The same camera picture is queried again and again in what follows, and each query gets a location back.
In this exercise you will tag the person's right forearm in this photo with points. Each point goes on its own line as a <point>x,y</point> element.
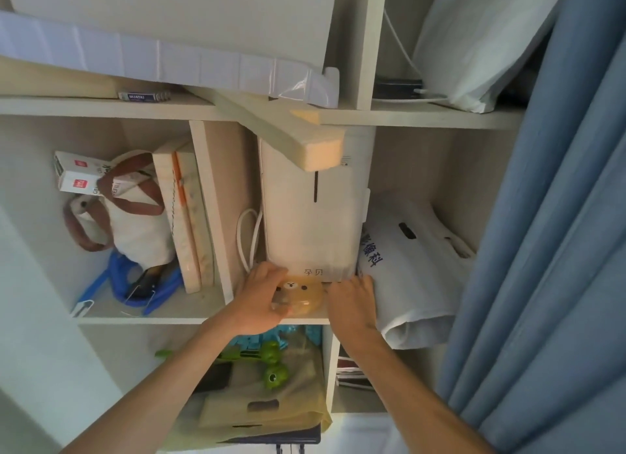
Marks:
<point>415,395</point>

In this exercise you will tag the stack of books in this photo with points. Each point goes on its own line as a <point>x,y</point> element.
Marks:
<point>353,370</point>

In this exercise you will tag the yellow bear-face container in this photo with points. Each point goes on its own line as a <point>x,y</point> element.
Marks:
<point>301,299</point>

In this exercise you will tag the black flat device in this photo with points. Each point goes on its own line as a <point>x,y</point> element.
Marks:
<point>215,375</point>

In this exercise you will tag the white bag with blue print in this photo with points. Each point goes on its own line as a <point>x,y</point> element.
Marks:
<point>415,277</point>

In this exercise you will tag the white box with red label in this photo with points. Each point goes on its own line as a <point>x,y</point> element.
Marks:
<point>83,182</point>
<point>80,163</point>

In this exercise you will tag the person's right hand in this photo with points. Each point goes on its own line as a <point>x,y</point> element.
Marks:
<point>353,309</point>

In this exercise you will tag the beige non-woven bag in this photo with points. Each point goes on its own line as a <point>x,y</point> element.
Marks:
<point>274,395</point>

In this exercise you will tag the large white box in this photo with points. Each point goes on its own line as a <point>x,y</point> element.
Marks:
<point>186,13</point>

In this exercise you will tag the white clip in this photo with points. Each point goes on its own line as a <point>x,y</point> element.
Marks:
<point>80,308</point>

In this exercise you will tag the blue curtain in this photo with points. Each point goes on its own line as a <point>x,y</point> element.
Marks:
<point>547,253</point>

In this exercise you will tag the small blue card box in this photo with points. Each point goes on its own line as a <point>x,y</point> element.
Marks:
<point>144,96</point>

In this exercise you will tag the light wooden shelf unit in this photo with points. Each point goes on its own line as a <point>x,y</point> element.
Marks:
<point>215,194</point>

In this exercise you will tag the person's right fingers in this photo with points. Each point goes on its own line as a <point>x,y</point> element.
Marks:
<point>354,287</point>

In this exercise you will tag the green frog toy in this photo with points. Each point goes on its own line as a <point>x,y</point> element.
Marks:
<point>266,365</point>

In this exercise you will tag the person's left fingers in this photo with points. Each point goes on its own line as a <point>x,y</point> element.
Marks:
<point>271,273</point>

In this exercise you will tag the person's left forearm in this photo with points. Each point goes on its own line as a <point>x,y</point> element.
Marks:
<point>161,390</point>

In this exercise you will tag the blue plastic toy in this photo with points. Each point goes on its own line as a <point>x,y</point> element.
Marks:
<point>274,335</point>

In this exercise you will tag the white shopping bag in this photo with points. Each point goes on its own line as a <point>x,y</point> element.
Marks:
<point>484,38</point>

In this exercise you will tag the light wooden plank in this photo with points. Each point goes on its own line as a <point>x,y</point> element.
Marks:
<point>288,136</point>

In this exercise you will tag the white tall appliance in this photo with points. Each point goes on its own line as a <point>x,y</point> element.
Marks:
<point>313,214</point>

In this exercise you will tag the black flat box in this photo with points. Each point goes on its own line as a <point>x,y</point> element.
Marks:
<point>397,89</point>

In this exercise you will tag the person's left hand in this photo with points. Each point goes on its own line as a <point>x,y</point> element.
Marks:
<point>257,302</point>

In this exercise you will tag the pale marbled thick board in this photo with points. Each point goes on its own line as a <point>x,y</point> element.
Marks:
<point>188,219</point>

